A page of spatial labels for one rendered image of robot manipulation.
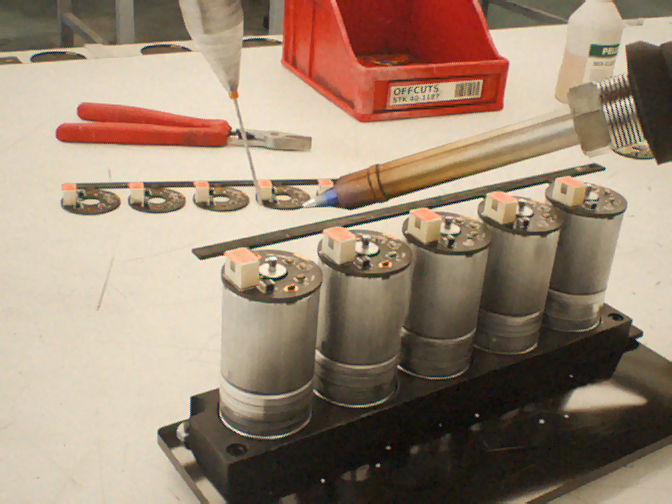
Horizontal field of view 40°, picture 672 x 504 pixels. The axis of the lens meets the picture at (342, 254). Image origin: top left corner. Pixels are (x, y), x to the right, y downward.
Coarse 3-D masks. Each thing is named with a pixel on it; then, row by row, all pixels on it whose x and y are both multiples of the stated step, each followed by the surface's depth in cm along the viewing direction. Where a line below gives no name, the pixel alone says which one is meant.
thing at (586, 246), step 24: (576, 216) 28; (576, 240) 28; (600, 240) 28; (576, 264) 28; (600, 264) 28; (552, 288) 29; (576, 288) 29; (600, 288) 29; (552, 312) 29; (576, 312) 29; (600, 312) 30
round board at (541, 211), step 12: (480, 204) 27; (528, 204) 28; (540, 204) 28; (480, 216) 27; (540, 216) 27; (552, 216) 27; (504, 228) 26; (516, 228) 26; (528, 228) 26; (540, 228) 26; (552, 228) 26
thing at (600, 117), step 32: (576, 96) 18; (608, 96) 18; (512, 128) 19; (544, 128) 19; (576, 128) 18; (608, 128) 18; (640, 128) 18; (416, 160) 20; (448, 160) 19; (480, 160) 19; (512, 160) 19; (352, 192) 20; (384, 192) 20
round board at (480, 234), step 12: (444, 216) 27; (456, 216) 27; (468, 216) 27; (468, 228) 26; (480, 228) 26; (408, 240) 25; (420, 240) 25; (444, 240) 25; (456, 240) 25; (480, 240) 25; (444, 252) 25; (456, 252) 25; (468, 252) 25
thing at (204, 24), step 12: (180, 0) 17; (192, 0) 17; (204, 0) 17; (216, 0) 17; (228, 0) 17; (192, 12) 17; (204, 12) 17; (216, 12) 17; (228, 12) 17; (240, 12) 17; (192, 24) 17; (204, 24) 17; (216, 24) 17; (228, 24) 17
